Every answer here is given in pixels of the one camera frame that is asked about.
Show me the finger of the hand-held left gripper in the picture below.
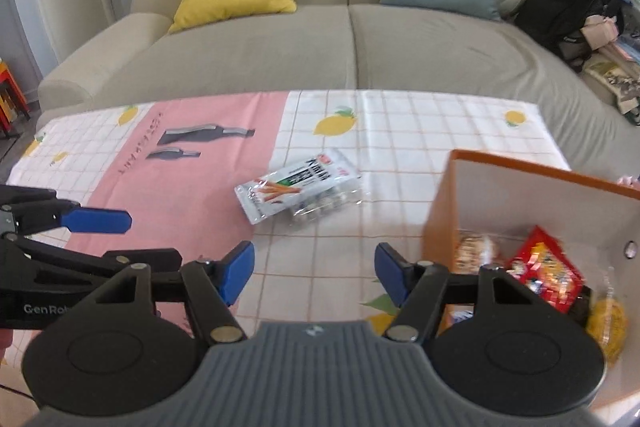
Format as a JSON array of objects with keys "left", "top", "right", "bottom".
[
  {"left": 0, "top": 184, "right": 134, "bottom": 238},
  {"left": 0, "top": 236, "right": 184, "bottom": 286}
]

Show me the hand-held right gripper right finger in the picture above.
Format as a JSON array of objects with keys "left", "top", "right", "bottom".
[{"left": 374, "top": 241, "right": 541, "bottom": 343}]

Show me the clear white candy packet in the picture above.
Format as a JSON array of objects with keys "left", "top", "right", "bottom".
[{"left": 287, "top": 180, "right": 366, "bottom": 220}]

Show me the printed tote bag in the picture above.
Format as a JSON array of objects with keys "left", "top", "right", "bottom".
[{"left": 582, "top": 60, "right": 640, "bottom": 125}]

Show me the clear biscuit packet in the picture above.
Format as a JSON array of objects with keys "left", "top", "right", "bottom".
[{"left": 452, "top": 229, "right": 506, "bottom": 275}]

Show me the red snack bag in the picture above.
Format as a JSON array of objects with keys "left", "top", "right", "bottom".
[{"left": 507, "top": 224, "right": 586, "bottom": 314}]

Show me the orange stool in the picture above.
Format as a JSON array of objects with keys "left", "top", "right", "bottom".
[{"left": 0, "top": 57, "right": 31, "bottom": 133}]

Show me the pink and white printed tablecloth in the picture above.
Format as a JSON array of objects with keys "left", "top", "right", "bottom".
[{"left": 0, "top": 90, "right": 573, "bottom": 368}]

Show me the yellow snack packet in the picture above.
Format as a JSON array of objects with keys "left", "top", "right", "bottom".
[{"left": 585, "top": 267, "right": 628, "bottom": 365}]

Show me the pink bag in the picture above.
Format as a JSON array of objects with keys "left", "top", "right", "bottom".
[{"left": 580, "top": 14, "right": 626, "bottom": 53}]

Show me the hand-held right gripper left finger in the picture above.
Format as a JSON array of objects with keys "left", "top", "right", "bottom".
[{"left": 90, "top": 240, "right": 256, "bottom": 343}]

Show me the beige sofa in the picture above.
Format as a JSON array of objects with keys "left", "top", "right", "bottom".
[{"left": 37, "top": 0, "right": 640, "bottom": 180}]

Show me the white snack packet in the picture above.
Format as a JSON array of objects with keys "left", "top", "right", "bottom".
[{"left": 235, "top": 148, "right": 362, "bottom": 225}]

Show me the black backpack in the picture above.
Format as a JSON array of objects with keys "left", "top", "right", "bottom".
[{"left": 514, "top": 0, "right": 625, "bottom": 68}]

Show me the orange cardboard box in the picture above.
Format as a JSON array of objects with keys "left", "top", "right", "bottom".
[{"left": 422, "top": 150, "right": 640, "bottom": 413}]

